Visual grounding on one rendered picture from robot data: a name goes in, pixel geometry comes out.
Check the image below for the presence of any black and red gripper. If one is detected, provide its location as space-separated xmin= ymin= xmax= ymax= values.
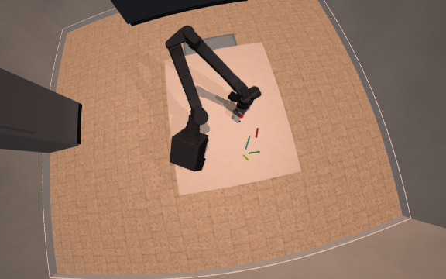
xmin=234 ymin=100 xmax=253 ymax=118

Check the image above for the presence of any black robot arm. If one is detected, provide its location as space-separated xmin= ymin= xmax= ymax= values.
xmin=165 ymin=26 xmax=262 ymax=142

